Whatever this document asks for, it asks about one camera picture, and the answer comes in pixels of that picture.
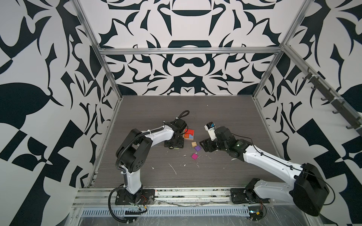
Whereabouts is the red arch wood block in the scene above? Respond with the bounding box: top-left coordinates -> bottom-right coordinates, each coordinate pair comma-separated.
185,129 -> 195,136

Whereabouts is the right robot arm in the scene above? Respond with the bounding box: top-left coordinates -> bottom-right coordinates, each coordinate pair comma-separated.
200,122 -> 332,217

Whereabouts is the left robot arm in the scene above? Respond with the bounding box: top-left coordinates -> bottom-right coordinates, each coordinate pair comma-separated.
115,110 -> 189,203

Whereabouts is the magenta wood block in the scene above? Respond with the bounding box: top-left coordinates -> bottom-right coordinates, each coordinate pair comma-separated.
191,153 -> 199,160

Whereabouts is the green lit controller board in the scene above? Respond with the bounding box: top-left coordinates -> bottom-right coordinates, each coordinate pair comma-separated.
248,206 -> 267,222

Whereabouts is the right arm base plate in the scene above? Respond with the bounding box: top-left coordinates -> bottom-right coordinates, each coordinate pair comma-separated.
230,188 -> 270,204

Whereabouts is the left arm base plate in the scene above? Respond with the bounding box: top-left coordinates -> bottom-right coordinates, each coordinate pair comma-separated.
115,188 -> 155,205

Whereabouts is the black corrugated cable hose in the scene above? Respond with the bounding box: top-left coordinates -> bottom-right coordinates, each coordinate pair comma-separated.
108,185 -> 142,224

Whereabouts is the white slotted cable duct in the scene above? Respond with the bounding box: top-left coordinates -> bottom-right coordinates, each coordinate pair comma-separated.
81,206 -> 250,217

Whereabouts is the aluminium mounting rail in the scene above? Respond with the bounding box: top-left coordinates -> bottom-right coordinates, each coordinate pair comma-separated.
72,185 -> 313,208

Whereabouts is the aluminium cage frame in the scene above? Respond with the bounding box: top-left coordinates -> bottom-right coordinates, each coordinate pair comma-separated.
76,1 -> 362,197

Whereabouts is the grey wall hook rack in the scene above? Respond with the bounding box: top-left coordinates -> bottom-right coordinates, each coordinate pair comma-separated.
302,67 -> 362,136

